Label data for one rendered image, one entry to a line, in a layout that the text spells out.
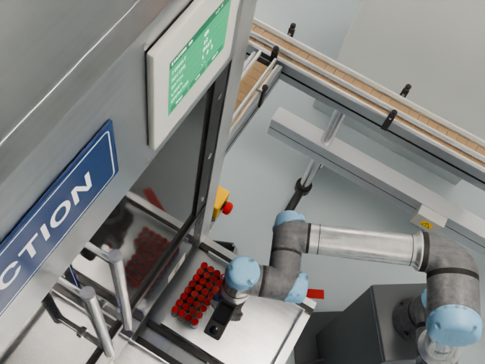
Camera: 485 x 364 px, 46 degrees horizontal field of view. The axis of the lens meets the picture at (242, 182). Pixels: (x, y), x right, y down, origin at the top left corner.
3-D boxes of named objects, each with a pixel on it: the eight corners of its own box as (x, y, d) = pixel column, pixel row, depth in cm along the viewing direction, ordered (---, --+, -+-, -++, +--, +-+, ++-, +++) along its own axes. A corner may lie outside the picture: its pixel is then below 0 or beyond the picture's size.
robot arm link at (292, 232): (483, 226, 134) (275, 203, 139) (486, 271, 129) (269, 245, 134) (468, 245, 144) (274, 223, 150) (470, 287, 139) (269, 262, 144)
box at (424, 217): (408, 222, 243) (417, 213, 235) (413, 212, 245) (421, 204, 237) (434, 236, 241) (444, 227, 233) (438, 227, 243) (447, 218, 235)
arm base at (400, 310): (431, 296, 192) (444, 288, 184) (442, 342, 186) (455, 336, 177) (388, 297, 190) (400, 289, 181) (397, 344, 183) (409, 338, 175)
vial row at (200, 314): (188, 326, 168) (189, 322, 164) (221, 276, 176) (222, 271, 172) (195, 330, 168) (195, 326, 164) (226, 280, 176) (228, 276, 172)
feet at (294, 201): (268, 230, 282) (273, 219, 270) (312, 157, 305) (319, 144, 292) (282, 239, 281) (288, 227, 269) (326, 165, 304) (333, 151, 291)
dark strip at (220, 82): (189, 245, 167) (212, 76, 97) (198, 232, 169) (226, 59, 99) (193, 247, 167) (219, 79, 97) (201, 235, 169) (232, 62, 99)
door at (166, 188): (101, 343, 131) (64, 255, 79) (201, 201, 151) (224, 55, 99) (103, 344, 131) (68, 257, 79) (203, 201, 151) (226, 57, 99)
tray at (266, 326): (160, 325, 168) (160, 322, 164) (208, 254, 179) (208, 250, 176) (260, 389, 163) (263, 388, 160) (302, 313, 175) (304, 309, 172)
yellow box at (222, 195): (195, 207, 177) (197, 197, 171) (208, 190, 181) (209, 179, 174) (216, 219, 176) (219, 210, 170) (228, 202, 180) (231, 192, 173)
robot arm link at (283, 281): (312, 254, 136) (266, 245, 135) (307, 300, 130) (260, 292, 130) (304, 265, 143) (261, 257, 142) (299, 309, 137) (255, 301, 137)
